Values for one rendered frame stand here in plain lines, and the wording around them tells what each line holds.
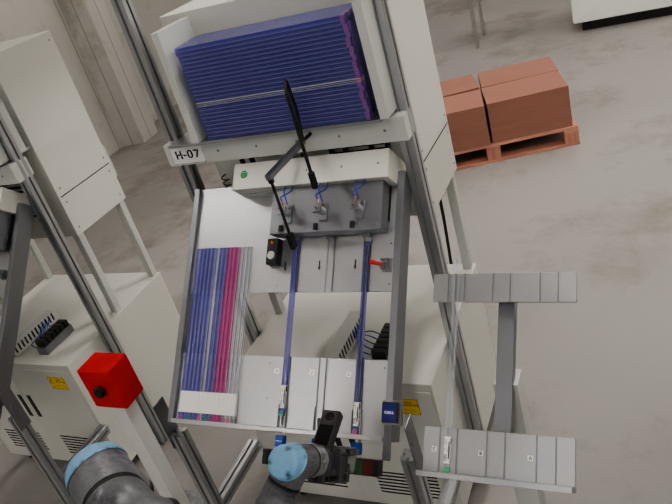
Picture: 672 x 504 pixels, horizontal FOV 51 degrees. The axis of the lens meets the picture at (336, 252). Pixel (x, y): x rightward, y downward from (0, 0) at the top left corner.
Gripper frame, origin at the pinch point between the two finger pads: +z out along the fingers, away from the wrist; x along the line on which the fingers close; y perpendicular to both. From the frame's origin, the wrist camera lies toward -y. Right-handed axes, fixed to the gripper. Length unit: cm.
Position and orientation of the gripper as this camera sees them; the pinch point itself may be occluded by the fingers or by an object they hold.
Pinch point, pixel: (352, 449)
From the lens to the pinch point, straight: 183.2
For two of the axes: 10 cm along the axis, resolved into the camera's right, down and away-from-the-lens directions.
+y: -0.7, 9.7, -2.2
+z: 4.4, 2.3, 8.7
